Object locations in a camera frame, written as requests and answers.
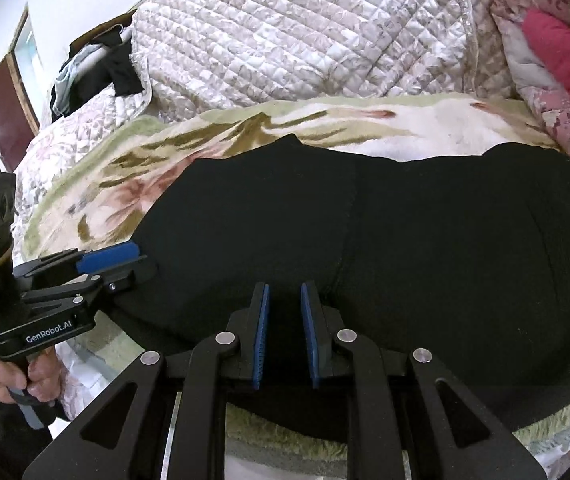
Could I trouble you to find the pink floral comforter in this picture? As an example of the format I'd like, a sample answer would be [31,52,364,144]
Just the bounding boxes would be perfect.
[490,0,570,181]

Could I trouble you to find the person's left hand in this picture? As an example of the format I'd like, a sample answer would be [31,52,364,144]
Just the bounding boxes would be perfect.
[0,347,64,406]

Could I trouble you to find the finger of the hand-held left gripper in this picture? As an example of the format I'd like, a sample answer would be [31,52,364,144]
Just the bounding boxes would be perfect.
[19,257,159,312]
[12,241,142,282]

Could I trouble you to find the person's left forearm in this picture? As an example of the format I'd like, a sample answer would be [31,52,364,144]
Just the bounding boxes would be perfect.
[0,372,53,480]

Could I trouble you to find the brown wooden headboard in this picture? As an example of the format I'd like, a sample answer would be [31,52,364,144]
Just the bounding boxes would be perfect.
[69,10,138,51]

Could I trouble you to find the white floral fleece blanket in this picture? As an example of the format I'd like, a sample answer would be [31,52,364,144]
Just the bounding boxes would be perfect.
[17,95,570,480]

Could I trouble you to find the dark red door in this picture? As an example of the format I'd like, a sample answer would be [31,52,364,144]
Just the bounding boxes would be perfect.
[0,52,40,173]

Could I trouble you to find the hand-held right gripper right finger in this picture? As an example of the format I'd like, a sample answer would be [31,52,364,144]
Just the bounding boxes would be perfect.
[299,281,548,480]

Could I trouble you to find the black pants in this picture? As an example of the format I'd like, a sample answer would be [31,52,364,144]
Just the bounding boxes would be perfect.
[112,134,570,441]

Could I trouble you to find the pink cushion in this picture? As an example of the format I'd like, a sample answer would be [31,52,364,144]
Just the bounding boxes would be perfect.
[522,7,570,123]

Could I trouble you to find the pale blue garment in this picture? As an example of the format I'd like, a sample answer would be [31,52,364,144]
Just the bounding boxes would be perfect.
[51,42,116,121]

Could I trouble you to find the pale quilted bedspread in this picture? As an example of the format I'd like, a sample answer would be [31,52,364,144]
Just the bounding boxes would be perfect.
[12,0,518,416]

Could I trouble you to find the black garment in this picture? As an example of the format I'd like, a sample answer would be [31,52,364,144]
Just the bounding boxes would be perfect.
[70,27,145,97]

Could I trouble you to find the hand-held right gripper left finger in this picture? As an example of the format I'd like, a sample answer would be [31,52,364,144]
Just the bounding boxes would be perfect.
[22,281,272,480]

